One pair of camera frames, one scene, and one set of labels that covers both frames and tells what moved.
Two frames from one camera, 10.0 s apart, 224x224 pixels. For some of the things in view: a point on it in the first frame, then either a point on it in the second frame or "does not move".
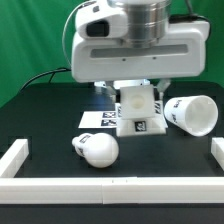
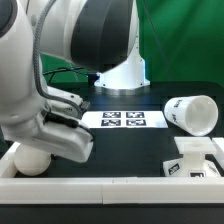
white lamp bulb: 100,150 -> 31,162
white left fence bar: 14,158 does not move
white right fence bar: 217,150 does not move
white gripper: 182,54 -> 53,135
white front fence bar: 112,190 does not move
